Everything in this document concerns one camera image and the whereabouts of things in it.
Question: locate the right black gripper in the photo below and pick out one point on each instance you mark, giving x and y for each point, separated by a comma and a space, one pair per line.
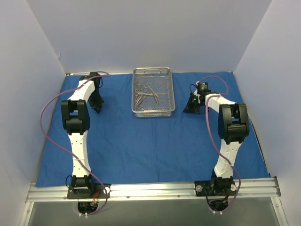
192, 106

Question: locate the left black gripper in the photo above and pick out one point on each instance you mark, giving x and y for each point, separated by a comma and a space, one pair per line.
96, 102

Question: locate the wire mesh instrument tray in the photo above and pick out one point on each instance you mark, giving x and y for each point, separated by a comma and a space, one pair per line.
162, 82

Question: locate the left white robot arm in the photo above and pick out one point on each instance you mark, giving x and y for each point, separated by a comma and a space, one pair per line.
76, 122

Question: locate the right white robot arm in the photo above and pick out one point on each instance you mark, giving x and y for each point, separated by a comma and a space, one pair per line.
233, 124

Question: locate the steel surgical scissors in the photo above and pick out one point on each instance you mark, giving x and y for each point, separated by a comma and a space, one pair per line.
141, 89

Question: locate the steel forceps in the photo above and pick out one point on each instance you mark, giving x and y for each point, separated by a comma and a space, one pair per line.
138, 98

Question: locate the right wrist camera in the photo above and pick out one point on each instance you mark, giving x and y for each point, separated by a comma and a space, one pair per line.
202, 87

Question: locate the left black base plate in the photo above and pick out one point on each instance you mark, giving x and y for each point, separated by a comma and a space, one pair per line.
97, 192

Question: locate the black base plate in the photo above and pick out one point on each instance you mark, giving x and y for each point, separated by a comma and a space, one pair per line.
97, 192
214, 188

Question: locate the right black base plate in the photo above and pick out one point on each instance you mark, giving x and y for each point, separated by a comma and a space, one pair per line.
214, 188

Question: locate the front aluminium rail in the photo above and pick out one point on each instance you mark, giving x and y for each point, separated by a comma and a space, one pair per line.
250, 188

